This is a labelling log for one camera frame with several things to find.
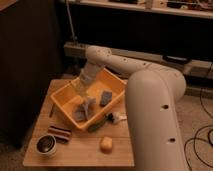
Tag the white metal cup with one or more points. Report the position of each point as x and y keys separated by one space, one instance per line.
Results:
x=46 y=145

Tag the grey baseboard heater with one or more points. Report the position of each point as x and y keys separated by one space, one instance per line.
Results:
x=199 y=74

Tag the green cucumber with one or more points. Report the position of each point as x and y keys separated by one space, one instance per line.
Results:
x=96 y=126

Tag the dark pen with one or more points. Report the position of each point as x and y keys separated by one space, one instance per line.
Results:
x=51 y=111

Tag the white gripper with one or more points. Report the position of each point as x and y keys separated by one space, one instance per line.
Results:
x=87 y=77

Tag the yellow plastic tray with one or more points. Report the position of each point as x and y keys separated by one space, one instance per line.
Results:
x=105 y=81

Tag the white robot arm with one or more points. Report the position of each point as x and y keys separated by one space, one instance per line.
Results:
x=150 y=96

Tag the wooden table board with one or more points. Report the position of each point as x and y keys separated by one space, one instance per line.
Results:
x=83 y=149

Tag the small grey sponge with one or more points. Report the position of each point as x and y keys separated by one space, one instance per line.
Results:
x=106 y=97

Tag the grey cloth in tray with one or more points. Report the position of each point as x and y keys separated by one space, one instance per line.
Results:
x=84 y=111

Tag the striped brown block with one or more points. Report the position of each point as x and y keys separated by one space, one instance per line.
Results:
x=60 y=133

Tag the white dish brush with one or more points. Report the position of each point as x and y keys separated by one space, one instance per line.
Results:
x=116 y=117

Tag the yellow banana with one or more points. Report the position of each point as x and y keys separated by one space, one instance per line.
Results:
x=77 y=100

